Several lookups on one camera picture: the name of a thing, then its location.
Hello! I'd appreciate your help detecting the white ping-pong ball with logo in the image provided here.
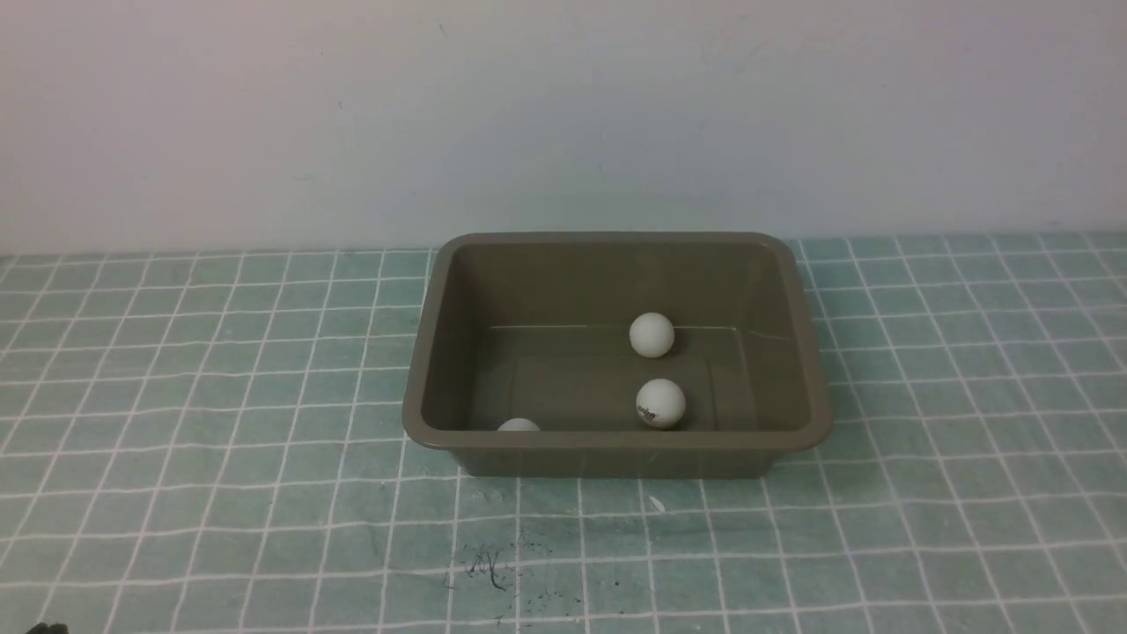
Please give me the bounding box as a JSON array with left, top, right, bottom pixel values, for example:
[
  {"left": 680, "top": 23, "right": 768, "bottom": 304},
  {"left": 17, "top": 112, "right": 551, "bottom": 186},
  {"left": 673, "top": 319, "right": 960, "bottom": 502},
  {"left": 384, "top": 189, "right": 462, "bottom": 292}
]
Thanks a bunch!
[{"left": 635, "top": 378, "right": 687, "bottom": 430}]

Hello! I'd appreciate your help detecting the green checkered tablecloth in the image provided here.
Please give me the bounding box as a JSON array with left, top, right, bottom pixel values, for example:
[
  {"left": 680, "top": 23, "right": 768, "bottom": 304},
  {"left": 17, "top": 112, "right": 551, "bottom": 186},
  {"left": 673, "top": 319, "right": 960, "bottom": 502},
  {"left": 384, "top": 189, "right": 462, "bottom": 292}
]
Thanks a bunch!
[{"left": 1, "top": 232, "right": 1126, "bottom": 633}]

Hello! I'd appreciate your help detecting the small black object corner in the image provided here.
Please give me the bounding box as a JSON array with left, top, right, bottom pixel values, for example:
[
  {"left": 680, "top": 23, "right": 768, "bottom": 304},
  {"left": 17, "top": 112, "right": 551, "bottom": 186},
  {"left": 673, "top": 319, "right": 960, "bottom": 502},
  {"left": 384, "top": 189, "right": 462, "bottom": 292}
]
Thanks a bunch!
[{"left": 26, "top": 623, "right": 70, "bottom": 634}]

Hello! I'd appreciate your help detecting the olive green plastic bin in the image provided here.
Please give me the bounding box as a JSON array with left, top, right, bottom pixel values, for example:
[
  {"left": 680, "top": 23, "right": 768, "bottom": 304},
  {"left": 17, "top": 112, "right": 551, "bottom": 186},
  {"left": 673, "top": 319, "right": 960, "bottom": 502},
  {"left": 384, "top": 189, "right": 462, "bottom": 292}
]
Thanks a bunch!
[{"left": 401, "top": 232, "right": 835, "bottom": 479}]

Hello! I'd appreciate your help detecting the plain white ping-pong ball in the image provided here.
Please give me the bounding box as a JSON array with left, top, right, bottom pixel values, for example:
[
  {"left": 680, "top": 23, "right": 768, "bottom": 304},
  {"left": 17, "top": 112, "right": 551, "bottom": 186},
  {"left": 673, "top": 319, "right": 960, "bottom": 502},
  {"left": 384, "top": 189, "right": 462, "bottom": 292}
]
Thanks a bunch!
[{"left": 628, "top": 312, "right": 675, "bottom": 358}]

